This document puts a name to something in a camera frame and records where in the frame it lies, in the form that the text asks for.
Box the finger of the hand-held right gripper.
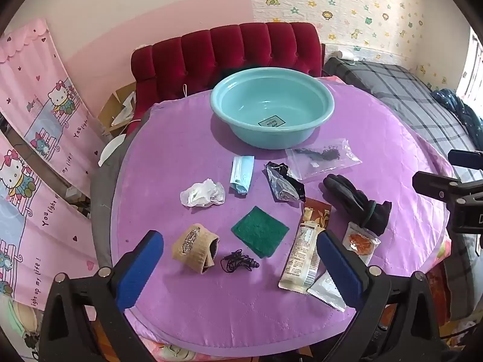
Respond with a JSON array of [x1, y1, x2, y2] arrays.
[[412, 171, 483, 202], [448, 150, 483, 167]]

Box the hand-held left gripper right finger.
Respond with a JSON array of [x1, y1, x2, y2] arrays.
[[316, 230, 449, 362]]

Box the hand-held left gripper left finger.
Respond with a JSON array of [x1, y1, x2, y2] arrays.
[[38, 230, 165, 362]]

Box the orange printed white packet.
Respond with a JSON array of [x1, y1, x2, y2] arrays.
[[343, 222, 381, 267]]

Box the brown beige snack wrapper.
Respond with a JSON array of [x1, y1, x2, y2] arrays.
[[278, 197, 333, 294]]

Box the tan knitted cuff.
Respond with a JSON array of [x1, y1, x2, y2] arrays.
[[171, 224, 220, 274]]

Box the black glove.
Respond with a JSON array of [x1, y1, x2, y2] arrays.
[[323, 174, 393, 237]]

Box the green scouring pad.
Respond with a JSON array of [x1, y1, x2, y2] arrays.
[[231, 206, 290, 259]]

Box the black earphones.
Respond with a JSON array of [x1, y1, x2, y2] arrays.
[[221, 249, 261, 275]]

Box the white plastic bag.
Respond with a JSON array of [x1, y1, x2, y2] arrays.
[[180, 178, 226, 208]]

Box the silver black foil packet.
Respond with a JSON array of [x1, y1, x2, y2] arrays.
[[265, 161, 305, 203]]

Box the clear zip bag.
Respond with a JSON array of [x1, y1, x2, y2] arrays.
[[285, 138, 363, 181]]

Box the blue face mask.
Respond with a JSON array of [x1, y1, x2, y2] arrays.
[[229, 154, 256, 198]]

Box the teal plastic basin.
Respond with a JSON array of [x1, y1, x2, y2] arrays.
[[210, 67, 336, 150]]

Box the blue floral cloth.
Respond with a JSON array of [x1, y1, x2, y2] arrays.
[[432, 88, 483, 152]]

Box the grey table underlay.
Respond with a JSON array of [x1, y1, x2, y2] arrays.
[[90, 136, 131, 270]]

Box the grey plaid bed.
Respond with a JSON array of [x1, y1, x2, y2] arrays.
[[322, 56, 483, 319]]

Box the window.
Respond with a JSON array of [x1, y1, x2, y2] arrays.
[[455, 26, 483, 102]]

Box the purple quilted mat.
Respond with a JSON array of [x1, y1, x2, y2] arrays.
[[111, 76, 451, 348]]

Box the pink cartoon curtain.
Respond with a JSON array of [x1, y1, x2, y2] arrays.
[[0, 18, 111, 199], [0, 132, 99, 362]]

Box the white colander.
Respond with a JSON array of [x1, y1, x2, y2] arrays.
[[98, 134, 129, 167]]

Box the cardboard box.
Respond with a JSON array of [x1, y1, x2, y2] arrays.
[[97, 81, 138, 137]]

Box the red velvet sofa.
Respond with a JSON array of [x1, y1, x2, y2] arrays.
[[130, 22, 324, 137]]

